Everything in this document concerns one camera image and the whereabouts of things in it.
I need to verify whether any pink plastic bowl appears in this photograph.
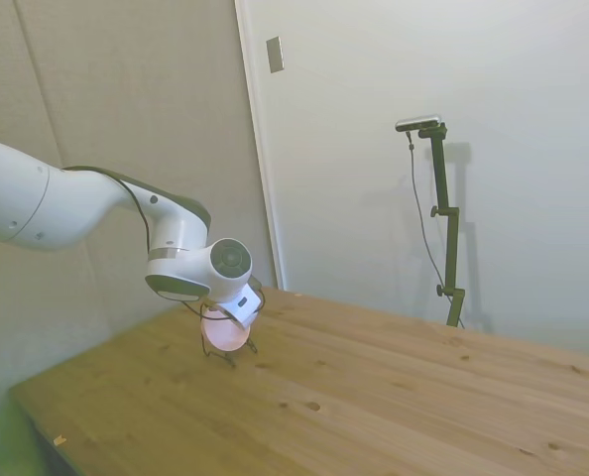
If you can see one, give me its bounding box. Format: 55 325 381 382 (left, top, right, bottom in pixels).
200 305 254 353

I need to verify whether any black wire dish rack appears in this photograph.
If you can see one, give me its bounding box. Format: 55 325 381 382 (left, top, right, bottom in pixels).
198 297 259 370

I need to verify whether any black camera stand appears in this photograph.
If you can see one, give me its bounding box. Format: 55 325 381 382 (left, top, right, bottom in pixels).
417 123 467 328

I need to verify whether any grey camera on stand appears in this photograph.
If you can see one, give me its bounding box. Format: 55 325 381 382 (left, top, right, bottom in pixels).
395 114 444 134

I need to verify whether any grey wall plate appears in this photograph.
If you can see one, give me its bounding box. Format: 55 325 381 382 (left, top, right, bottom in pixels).
266 35 286 75

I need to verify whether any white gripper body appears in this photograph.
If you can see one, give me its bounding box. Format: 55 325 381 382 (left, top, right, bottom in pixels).
221 284 266 331

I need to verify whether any white door frame trim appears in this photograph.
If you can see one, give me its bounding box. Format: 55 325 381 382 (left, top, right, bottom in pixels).
233 0 289 292

